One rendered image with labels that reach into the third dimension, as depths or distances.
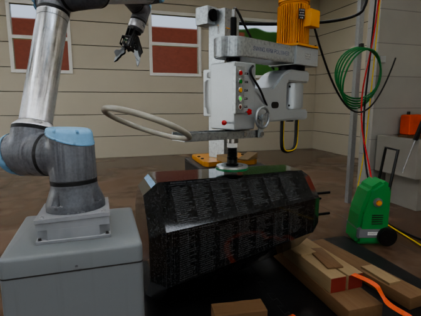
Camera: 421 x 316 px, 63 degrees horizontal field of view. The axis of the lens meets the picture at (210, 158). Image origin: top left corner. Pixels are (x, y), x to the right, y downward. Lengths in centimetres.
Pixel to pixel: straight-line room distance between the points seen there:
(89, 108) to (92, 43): 141
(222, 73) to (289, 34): 74
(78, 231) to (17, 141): 37
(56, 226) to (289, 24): 214
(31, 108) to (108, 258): 58
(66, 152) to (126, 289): 47
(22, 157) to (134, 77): 709
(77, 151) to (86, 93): 707
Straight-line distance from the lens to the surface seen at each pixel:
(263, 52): 235
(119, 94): 823
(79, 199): 118
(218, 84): 223
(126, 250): 112
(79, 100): 823
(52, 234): 119
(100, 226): 118
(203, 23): 312
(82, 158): 118
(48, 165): 122
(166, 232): 194
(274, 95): 246
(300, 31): 275
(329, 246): 311
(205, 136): 204
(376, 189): 339
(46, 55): 140
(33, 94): 136
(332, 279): 237
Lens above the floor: 128
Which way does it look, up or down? 9 degrees down
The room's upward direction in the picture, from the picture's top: straight up
